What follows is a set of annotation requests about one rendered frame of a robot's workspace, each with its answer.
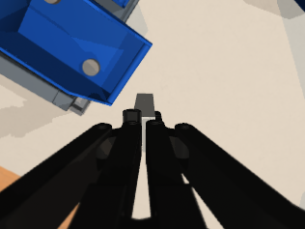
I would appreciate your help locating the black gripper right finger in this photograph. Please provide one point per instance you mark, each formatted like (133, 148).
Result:
(236, 196)

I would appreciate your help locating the grey metal shelf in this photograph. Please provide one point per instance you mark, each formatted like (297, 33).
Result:
(21, 75)

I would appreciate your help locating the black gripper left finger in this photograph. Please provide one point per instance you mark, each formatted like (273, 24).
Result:
(46, 195)

